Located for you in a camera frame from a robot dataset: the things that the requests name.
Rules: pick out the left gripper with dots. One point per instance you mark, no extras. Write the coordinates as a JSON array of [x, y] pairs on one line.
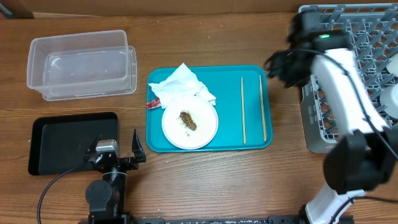
[[132, 163]]

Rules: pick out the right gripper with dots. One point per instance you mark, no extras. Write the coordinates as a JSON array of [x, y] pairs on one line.
[[277, 71]]

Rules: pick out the wooden chopstick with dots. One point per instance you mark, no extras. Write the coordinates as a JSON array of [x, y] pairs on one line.
[[262, 109], [243, 111]]

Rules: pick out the white cup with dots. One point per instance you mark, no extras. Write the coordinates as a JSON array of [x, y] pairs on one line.
[[392, 67]]

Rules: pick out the grey bowl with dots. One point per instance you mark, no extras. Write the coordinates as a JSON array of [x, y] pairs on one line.
[[388, 97]]

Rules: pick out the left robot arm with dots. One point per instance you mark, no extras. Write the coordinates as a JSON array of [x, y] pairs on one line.
[[106, 197]]

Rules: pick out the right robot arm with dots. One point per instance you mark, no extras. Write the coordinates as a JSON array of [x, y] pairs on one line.
[[366, 152]]

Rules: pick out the grey dishwasher rack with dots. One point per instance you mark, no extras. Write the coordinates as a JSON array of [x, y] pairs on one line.
[[373, 34]]

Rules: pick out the black plastic tray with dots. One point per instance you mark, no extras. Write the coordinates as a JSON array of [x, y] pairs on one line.
[[58, 143]]

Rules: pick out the red sauce packet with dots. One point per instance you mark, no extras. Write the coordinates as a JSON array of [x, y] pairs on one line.
[[153, 104]]

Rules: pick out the teal serving tray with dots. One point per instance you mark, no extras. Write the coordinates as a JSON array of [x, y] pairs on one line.
[[225, 83]]

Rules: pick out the brown food scrap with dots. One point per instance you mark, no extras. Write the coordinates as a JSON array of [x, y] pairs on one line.
[[188, 121]]

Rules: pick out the large white plate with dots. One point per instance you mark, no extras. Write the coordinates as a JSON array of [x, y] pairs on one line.
[[203, 114]]

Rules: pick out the crumpled white paper napkin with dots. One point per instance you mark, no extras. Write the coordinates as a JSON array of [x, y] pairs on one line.
[[182, 82]]

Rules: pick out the clear plastic storage bin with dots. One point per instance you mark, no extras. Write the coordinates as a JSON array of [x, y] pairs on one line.
[[79, 64]]

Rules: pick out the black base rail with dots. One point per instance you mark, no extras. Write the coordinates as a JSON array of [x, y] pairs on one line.
[[276, 219]]

